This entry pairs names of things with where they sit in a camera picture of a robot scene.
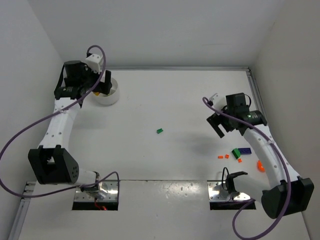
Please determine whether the metal base plate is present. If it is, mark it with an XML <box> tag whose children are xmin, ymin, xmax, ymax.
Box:
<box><xmin>207</xmin><ymin>181</ymin><xmax>251</xmax><ymax>203</ymax></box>
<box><xmin>73</xmin><ymin>180</ymin><xmax>118</xmax><ymax>203</ymax></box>

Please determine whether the white divided round container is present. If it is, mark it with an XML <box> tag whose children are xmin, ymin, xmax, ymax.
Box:
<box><xmin>93</xmin><ymin>77</ymin><xmax>120</xmax><ymax>106</ymax></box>

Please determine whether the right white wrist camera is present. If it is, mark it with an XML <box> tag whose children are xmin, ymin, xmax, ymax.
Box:
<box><xmin>209</xmin><ymin>93</ymin><xmax>219</xmax><ymax>105</ymax></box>

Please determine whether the small green lego piece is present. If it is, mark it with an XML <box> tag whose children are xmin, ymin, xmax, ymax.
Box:
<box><xmin>156</xmin><ymin>128</ymin><xmax>163</xmax><ymax>134</ymax></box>

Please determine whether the blue lego brick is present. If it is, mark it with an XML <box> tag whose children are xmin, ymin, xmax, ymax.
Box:
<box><xmin>238</xmin><ymin>147</ymin><xmax>252</xmax><ymax>155</ymax></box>

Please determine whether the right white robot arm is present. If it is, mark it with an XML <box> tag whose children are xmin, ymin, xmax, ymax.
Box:
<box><xmin>207</xmin><ymin>92</ymin><xmax>315</xmax><ymax>219</ymax></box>

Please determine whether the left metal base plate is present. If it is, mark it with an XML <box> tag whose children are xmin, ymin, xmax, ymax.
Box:
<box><xmin>73</xmin><ymin>180</ymin><xmax>118</xmax><ymax>203</ymax></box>

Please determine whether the dark green lego brick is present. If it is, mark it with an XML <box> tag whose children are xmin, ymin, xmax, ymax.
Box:
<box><xmin>231</xmin><ymin>148</ymin><xmax>241</xmax><ymax>159</ymax></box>

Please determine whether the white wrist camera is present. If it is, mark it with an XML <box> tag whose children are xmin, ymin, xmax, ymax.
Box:
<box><xmin>209</xmin><ymin>93</ymin><xmax>219</xmax><ymax>105</ymax></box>
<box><xmin>83</xmin><ymin>54</ymin><xmax>104</xmax><ymax>74</ymax></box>

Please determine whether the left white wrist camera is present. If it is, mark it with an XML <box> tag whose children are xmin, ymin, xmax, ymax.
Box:
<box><xmin>83</xmin><ymin>54</ymin><xmax>104</xmax><ymax>74</ymax></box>

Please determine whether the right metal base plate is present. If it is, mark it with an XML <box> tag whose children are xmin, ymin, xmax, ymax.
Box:
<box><xmin>207</xmin><ymin>181</ymin><xmax>251</xmax><ymax>203</ymax></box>

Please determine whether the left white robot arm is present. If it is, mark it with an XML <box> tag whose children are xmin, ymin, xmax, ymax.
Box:
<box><xmin>28</xmin><ymin>54</ymin><xmax>112</xmax><ymax>197</ymax></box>

